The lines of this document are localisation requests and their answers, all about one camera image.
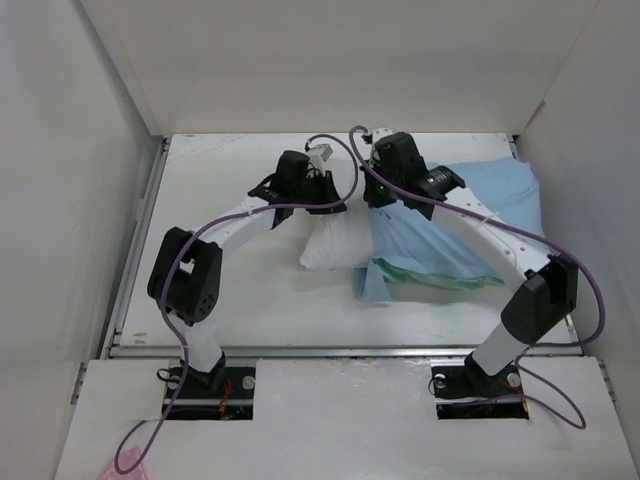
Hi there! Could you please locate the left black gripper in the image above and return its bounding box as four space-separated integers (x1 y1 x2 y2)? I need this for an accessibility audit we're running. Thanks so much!
293 172 347 217

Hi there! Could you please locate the white pillow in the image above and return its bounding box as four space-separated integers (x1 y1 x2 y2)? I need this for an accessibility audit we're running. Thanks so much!
299 171 374 271

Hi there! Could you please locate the light blue pillowcase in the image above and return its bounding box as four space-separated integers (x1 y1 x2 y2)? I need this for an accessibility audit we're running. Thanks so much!
351 158 544 304

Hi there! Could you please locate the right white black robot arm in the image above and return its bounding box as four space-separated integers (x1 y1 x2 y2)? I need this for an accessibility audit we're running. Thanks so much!
362 128 578 396

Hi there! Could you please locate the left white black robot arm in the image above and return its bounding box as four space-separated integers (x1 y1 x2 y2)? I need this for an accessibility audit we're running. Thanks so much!
147 144 346 397

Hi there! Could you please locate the pink plastic bag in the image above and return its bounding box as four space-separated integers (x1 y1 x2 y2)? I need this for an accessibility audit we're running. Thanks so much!
98 447 148 480

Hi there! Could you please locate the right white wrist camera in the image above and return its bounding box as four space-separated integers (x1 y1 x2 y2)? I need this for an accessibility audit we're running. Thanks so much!
361 127 395 149

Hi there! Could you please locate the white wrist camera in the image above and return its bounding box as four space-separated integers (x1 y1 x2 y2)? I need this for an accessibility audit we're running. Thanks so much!
306 143 333 173
361 127 395 149

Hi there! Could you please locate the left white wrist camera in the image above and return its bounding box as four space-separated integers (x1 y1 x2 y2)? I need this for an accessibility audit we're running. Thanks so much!
306 143 333 173

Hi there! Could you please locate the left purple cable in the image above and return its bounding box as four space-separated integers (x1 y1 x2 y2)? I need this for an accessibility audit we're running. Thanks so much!
114 134 362 474

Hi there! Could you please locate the right aluminium rail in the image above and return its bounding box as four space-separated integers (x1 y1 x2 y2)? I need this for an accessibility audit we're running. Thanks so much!
508 134 579 343

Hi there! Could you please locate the aluminium rail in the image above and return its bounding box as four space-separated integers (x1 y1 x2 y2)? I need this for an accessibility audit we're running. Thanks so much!
94 137 171 360
107 343 586 359
508 134 579 343

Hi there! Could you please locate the left aluminium rail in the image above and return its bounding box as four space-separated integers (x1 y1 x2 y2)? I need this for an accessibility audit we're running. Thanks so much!
94 137 171 360

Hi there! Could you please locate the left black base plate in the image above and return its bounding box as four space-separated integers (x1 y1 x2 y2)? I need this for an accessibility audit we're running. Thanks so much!
156 366 256 403

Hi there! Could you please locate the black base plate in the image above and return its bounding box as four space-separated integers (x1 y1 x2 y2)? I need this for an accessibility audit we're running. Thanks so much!
431 365 522 400
156 366 256 403

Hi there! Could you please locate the front aluminium rail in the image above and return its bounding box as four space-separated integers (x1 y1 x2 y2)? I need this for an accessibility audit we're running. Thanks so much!
107 343 586 359

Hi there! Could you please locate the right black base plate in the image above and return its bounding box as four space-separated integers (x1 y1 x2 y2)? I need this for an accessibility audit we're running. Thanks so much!
431 365 522 400

